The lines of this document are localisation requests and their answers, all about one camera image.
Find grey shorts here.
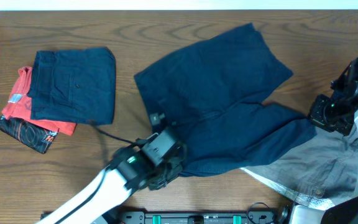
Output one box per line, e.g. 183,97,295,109
241,126,358,210

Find navy shorts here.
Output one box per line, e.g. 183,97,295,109
27,47,116,125
134,24,316,177

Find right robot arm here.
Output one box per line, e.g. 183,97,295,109
289,57,358,224

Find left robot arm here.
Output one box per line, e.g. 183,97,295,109
38,141,187,224

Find folded navy shorts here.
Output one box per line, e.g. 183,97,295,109
27,47,116,125

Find folded black orange-print garment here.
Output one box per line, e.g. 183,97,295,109
0,115,58,154

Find folded red t-shirt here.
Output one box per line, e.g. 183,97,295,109
2,67,76,136

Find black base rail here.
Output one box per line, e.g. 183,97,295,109
40,207,279,224

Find small black base cable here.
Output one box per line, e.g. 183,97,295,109
246,202,276,224

